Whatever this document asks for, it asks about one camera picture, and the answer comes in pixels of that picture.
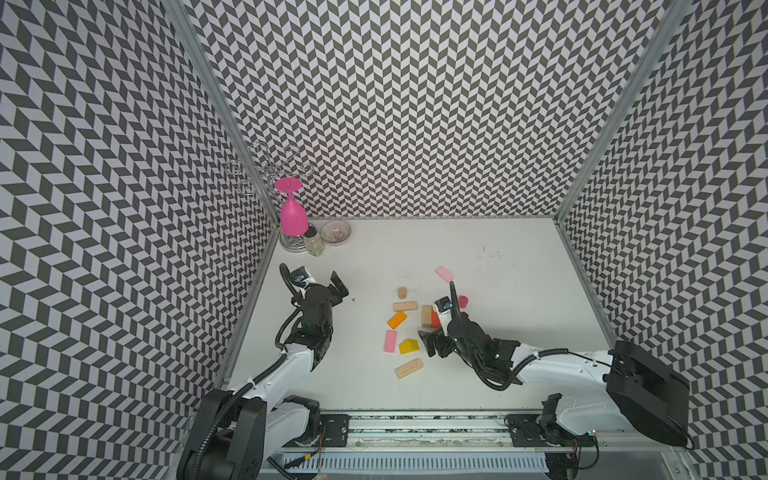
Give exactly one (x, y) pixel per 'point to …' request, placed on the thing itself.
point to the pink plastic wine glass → (294, 218)
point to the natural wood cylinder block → (402, 293)
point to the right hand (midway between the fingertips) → (434, 331)
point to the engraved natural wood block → (408, 368)
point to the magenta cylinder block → (463, 300)
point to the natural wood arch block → (427, 316)
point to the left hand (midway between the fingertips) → (323, 278)
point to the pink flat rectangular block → (390, 341)
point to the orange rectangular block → (397, 319)
